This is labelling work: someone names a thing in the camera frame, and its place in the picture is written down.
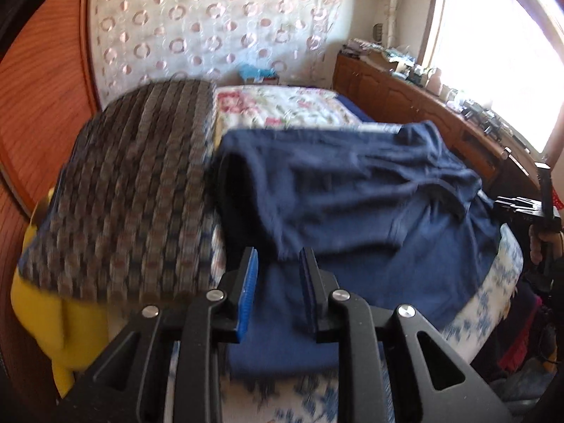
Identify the floral quilt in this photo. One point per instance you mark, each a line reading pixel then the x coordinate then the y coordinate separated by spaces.
pixel 286 105

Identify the person's right hand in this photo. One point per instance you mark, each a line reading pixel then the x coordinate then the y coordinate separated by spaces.
pixel 535 249

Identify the yellow plush toy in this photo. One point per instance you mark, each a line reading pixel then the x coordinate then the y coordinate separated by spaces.
pixel 39 326

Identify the white bundled window curtain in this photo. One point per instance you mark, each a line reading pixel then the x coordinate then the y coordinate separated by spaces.
pixel 396 4

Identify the navy printed t-shirt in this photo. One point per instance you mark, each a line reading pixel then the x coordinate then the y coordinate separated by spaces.
pixel 352 194

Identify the wooden headboard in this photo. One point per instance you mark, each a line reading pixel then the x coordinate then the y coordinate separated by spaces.
pixel 39 119

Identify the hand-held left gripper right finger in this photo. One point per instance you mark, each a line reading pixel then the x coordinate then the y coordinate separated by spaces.
pixel 308 295

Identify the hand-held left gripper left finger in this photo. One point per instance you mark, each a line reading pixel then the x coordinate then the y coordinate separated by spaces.
pixel 247 295

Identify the dark patterned cloth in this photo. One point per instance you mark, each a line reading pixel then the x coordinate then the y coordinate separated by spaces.
pixel 132 185

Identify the blue cardboard box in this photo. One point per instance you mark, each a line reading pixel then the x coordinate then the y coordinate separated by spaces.
pixel 255 72

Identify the low wooden cabinet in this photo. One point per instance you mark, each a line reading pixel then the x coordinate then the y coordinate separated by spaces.
pixel 396 92

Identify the wooden framed window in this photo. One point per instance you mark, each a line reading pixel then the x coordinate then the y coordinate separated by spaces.
pixel 493 44

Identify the dark bedside clutter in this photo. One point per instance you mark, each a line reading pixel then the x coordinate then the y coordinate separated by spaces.
pixel 524 317

